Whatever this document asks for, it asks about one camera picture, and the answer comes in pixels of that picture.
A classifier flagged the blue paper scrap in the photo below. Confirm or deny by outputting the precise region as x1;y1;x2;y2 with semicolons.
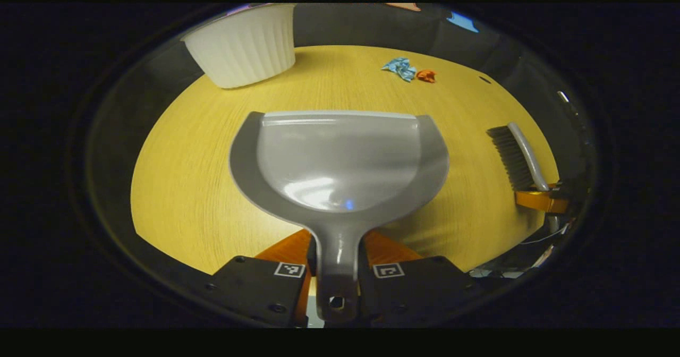
381;57;417;82

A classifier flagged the white ribbed garbage bin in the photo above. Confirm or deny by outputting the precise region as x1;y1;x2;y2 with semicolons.
181;3;297;89

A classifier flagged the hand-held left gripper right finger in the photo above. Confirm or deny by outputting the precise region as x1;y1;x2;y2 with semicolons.
357;231;479;328

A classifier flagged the small grey broom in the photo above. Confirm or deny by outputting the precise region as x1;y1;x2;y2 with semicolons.
486;122;551;192

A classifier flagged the grey plastic dustpan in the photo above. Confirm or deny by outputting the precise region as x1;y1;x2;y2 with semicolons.
229;110;450;323

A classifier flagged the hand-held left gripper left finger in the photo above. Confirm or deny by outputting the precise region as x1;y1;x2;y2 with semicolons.
205;228;319;328

